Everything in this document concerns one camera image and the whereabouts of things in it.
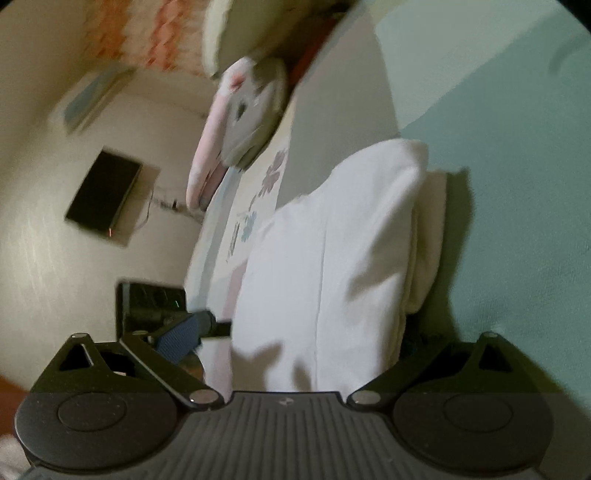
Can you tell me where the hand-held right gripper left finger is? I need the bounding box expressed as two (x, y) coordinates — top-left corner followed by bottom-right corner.
(46, 311), (222, 409)

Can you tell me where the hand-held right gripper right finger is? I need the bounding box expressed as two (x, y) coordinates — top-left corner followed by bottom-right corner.
(348, 333), (527, 409)

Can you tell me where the white printed long-sleeve shirt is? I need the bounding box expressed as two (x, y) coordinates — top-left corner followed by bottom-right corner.
(231, 138), (446, 394)

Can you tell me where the pink floral pillow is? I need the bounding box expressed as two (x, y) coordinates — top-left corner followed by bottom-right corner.
(185, 58), (259, 212)

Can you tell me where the white air conditioner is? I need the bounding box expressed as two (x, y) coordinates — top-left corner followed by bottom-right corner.
(60, 65), (134, 136)

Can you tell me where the grey round cushion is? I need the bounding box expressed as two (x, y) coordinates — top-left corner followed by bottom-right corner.
(217, 58), (289, 169)

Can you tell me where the orange patterned curtain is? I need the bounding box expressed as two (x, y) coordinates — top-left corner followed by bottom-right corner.
(81, 0), (218, 75)

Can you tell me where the white pillow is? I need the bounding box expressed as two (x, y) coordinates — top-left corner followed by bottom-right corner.
(203, 0), (361, 78)

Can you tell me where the red cloth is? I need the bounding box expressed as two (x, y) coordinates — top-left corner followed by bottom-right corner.
(293, 28), (333, 81)

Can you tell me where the black wall television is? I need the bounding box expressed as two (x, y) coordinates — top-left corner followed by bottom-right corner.
(65, 148), (143, 236)

